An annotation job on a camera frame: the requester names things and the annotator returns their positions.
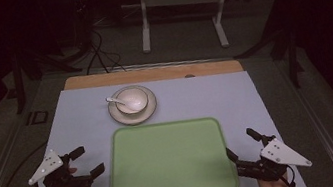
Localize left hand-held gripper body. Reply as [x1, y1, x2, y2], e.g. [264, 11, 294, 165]
[23, 144, 95, 187]

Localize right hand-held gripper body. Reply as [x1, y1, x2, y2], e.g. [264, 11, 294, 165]
[232, 129, 315, 187]

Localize black square floor plate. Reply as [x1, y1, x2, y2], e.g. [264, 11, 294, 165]
[23, 108, 51, 127]

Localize green rectangular tray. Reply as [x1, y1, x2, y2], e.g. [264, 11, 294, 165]
[99, 110, 241, 187]

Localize white saucer plate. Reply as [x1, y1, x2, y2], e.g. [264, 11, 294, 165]
[104, 81, 161, 130]

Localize white ceramic spoon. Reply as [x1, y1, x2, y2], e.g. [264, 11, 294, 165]
[105, 91, 145, 116]

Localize pale grey table mat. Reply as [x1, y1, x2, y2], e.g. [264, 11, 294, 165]
[5, 54, 308, 187]

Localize white ceramic bowl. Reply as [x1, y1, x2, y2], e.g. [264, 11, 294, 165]
[113, 85, 152, 117]

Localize black tripod stand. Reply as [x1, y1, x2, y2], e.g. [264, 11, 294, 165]
[225, 0, 308, 98]
[4, 36, 89, 115]

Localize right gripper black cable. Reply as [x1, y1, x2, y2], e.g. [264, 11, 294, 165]
[279, 163, 298, 187]

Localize black floor cables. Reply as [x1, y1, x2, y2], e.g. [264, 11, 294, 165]
[79, 24, 128, 79]

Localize white metal table frame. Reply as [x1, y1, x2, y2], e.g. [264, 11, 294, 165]
[135, 0, 242, 61]

